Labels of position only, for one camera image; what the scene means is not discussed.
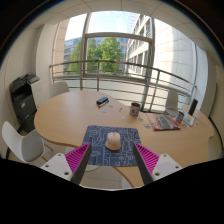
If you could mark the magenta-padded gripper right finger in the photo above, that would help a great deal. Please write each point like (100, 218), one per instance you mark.
(164, 165)

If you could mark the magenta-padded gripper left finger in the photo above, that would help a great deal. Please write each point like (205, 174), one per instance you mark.
(59, 165)

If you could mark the pale pink computer mouse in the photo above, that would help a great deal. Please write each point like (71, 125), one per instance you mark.
(113, 141)

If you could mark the dark blue patterned mouse pad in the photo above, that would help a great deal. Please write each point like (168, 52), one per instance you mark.
(95, 136)

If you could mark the white chair with wooden legs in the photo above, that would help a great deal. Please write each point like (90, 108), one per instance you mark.
(28, 145)

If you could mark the red and black magazine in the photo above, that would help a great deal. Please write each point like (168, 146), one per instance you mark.
(162, 121)

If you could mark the printed paper cup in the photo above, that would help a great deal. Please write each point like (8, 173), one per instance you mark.
(180, 117)

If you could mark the light blue booklet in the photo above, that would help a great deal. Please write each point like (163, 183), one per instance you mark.
(189, 119)

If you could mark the printed mug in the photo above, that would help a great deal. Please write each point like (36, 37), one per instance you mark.
(135, 109)

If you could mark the tall black speaker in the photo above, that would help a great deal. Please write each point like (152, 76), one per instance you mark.
(193, 106)

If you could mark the black office printer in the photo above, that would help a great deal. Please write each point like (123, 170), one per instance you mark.
(23, 103)

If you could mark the blue and white marker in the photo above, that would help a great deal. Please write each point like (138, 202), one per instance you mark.
(103, 105)

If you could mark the black case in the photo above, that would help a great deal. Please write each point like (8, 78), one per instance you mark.
(102, 100)

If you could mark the grey metal railing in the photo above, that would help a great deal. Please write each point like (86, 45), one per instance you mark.
(116, 62)

